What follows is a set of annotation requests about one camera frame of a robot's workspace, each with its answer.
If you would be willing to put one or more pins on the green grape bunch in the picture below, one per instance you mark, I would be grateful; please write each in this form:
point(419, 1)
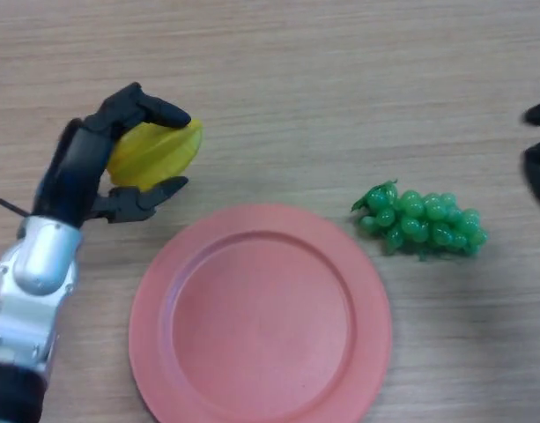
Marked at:
point(419, 216)

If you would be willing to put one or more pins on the pink round plate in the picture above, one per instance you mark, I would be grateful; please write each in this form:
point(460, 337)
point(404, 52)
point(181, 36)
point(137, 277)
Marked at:
point(261, 321)

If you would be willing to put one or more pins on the yellow starfruit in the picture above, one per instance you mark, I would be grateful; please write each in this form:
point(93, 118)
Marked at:
point(159, 154)

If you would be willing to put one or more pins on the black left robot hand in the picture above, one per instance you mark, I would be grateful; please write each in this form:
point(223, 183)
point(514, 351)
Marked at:
point(71, 176)

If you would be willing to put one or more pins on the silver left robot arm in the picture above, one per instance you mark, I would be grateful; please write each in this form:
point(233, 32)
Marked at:
point(36, 264)

